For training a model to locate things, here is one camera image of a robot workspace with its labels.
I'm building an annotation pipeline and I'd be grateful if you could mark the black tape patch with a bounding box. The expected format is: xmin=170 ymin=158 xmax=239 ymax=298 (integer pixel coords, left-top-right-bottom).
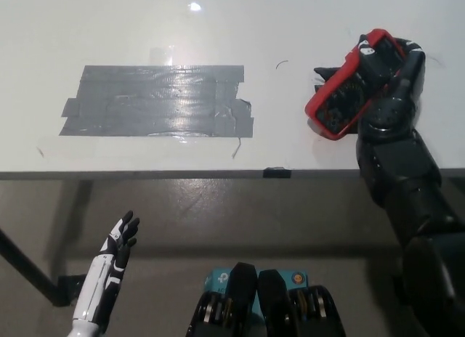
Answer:
xmin=312 ymin=66 xmax=344 ymax=95

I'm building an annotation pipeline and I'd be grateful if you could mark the red and black multimeter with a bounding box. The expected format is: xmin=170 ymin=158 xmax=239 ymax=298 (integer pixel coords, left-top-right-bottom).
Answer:
xmin=304 ymin=28 xmax=406 ymax=141

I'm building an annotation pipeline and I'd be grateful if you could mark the grey table leg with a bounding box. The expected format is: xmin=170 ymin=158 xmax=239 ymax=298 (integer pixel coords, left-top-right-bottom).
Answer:
xmin=54 ymin=179 xmax=94 ymax=278

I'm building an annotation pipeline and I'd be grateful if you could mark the grey duct tape patch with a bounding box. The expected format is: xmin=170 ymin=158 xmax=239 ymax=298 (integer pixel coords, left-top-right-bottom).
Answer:
xmin=59 ymin=64 xmax=254 ymax=138

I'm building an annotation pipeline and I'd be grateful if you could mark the black table brace bar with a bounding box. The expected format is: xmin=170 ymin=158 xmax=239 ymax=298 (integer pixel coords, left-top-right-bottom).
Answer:
xmin=0 ymin=226 xmax=61 ymax=308

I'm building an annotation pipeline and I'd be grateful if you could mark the black right hand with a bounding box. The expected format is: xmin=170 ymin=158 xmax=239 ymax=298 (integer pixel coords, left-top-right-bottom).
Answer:
xmin=357 ymin=33 xmax=426 ymax=140

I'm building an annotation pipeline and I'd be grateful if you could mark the small black tape strip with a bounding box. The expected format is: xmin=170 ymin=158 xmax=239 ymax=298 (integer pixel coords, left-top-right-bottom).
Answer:
xmin=262 ymin=166 xmax=292 ymax=179

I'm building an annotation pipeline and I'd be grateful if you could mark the white and black left hand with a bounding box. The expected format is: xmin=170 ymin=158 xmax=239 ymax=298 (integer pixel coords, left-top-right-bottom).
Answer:
xmin=70 ymin=210 xmax=142 ymax=337

